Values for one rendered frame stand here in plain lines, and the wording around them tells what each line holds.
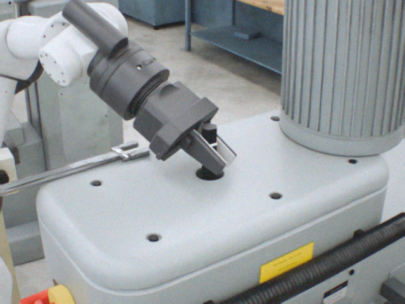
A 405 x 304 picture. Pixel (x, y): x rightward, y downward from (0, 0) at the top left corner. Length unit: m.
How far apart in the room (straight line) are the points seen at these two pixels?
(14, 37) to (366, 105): 0.55
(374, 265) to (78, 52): 0.57
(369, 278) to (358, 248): 0.18
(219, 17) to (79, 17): 7.33
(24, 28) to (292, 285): 0.56
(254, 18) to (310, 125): 6.67
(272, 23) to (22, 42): 6.39
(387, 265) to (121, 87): 0.54
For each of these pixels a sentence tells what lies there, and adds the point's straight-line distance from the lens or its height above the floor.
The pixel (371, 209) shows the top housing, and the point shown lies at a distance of 0.88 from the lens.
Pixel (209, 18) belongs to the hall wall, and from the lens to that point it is 8.30.
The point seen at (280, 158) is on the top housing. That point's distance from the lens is 0.86.
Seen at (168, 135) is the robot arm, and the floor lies 1.96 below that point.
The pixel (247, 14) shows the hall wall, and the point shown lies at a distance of 7.62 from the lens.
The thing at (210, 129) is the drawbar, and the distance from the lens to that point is 0.78.
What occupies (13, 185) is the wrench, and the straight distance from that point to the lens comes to 0.81.
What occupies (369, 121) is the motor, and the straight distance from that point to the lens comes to 0.87.
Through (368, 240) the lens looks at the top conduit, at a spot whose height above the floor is 1.80.
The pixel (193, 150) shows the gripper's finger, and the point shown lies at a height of 1.93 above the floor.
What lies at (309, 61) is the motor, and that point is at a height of 2.02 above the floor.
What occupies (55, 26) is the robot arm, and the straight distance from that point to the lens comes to 0.93.
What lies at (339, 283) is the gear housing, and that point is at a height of 1.70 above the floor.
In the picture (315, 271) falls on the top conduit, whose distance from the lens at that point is 0.79.
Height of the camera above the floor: 2.29
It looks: 27 degrees down
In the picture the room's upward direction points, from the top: straight up
